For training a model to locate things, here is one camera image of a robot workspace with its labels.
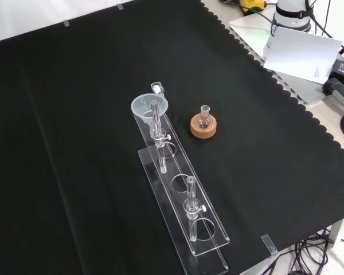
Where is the grey metal base plate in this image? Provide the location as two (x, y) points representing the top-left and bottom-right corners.
(228, 10), (334, 104)

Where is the yellow stop button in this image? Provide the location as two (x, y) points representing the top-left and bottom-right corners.
(241, 0), (266, 15)

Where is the small clear glass vessel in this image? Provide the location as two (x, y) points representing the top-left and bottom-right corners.
(150, 82), (165, 96)

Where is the small round-bottom glass flask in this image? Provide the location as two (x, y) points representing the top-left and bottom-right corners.
(197, 105), (212, 129)

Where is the black floor cable bundle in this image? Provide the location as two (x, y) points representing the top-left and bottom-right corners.
(263, 214), (344, 275)

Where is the cork ring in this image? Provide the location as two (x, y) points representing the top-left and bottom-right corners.
(190, 113), (218, 140)

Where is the clear acrylic funnel stand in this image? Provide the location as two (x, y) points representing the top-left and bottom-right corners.
(131, 99), (230, 275)

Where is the black table cloth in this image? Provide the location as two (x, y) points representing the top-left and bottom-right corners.
(0, 0), (344, 275)

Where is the translucent plastic funnel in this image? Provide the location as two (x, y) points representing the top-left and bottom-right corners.
(130, 93), (169, 138)

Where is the grey table leg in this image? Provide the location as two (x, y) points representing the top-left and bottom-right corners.
(330, 212), (344, 245)

